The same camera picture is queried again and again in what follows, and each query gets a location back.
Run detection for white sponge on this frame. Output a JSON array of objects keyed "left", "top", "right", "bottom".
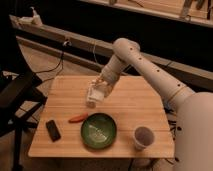
[{"left": 87, "top": 88, "right": 104, "bottom": 102}]

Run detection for black chair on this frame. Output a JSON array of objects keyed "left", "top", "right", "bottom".
[{"left": 0, "top": 72, "right": 47, "bottom": 171}]

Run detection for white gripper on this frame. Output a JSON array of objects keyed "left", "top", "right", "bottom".
[{"left": 86, "top": 77, "right": 114, "bottom": 108}]

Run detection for orange carrot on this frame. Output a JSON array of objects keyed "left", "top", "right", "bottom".
[{"left": 68, "top": 113, "right": 88, "bottom": 123}]

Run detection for green bowl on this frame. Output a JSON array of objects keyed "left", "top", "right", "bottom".
[{"left": 81, "top": 113, "right": 117, "bottom": 149}]

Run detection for wooden table board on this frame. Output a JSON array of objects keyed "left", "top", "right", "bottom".
[{"left": 28, "top": 76, "right": 174, "bottom": 158}]

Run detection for black phone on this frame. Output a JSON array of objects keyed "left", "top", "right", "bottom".
[{"left": 46, "top": 120, "right": 61, "bottom": 141}]

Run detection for black cables bundle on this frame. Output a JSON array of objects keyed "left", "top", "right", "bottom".
[{"left": 164, "top": 106, "right": 179, "bottom": 134}]

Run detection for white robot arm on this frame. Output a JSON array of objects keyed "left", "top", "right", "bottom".
[{"left": 86, "top": 38, "right": 213, "bottom": 171}]

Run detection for white spray bottle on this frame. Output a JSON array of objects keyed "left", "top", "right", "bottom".
[{"left": 31, "top": 7, "right": 43, "bottom": 26}]

